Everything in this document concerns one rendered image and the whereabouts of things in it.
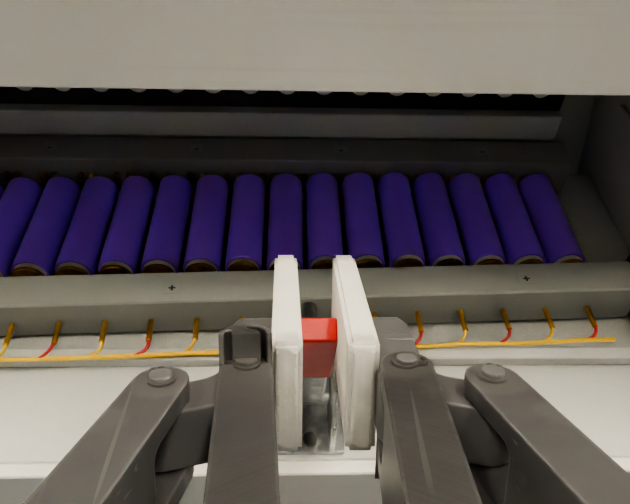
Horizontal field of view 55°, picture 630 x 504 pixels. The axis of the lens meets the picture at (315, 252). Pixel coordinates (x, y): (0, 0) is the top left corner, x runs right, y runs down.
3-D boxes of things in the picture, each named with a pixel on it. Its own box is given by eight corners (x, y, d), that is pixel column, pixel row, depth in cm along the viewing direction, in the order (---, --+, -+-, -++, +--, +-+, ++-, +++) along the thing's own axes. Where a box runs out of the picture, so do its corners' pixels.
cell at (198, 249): (230, 198, 35) (221, 285, 30) (198, 198, 35) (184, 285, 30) (228, 174, 34) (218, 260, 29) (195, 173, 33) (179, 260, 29)
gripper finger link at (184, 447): (272, 472, 13) (132, 475, 13) (275, 363, 18) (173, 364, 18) (271, 411, 13) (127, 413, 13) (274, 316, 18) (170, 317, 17)
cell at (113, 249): (158, 200, 35) (138, 287, 30) (125, 199, 35) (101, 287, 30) (153, 175, 33) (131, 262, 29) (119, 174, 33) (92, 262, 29)
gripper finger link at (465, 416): (387, 409, 13) (527, 408, 13) (362, 315, 18) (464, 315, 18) (384, 469, 13) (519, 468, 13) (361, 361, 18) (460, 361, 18)
